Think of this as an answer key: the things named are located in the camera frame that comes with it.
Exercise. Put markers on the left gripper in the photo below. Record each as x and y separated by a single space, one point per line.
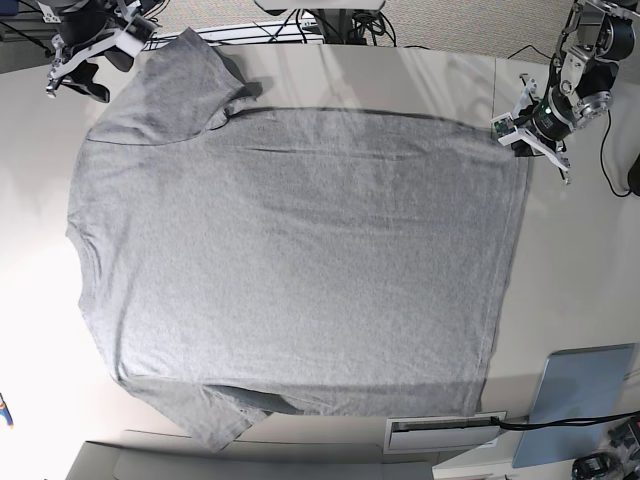
542 128

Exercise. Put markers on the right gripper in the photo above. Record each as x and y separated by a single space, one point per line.
87 30

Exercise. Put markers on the grey T-shirt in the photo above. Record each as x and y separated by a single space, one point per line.
239 262

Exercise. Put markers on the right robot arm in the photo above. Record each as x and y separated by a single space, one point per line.
115 30

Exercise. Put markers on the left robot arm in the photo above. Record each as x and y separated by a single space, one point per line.
597 37

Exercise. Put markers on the black round object right edge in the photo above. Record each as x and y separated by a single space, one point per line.
633 178

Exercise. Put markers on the grey central robot stand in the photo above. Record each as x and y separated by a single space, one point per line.
339 22

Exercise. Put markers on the blue-grey flat board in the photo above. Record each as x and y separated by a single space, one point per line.
576 383

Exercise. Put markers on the black device bottom right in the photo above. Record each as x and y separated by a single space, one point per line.
597 466

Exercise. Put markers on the blue orange tool left edge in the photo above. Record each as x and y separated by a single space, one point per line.
5 413

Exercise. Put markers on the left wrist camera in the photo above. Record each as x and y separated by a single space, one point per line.
505 130

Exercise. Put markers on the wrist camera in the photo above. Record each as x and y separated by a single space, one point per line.
505 130
135 36

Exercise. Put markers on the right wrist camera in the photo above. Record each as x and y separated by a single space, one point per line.
135 36

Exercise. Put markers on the white cable grommet tray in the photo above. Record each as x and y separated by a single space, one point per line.
436 434

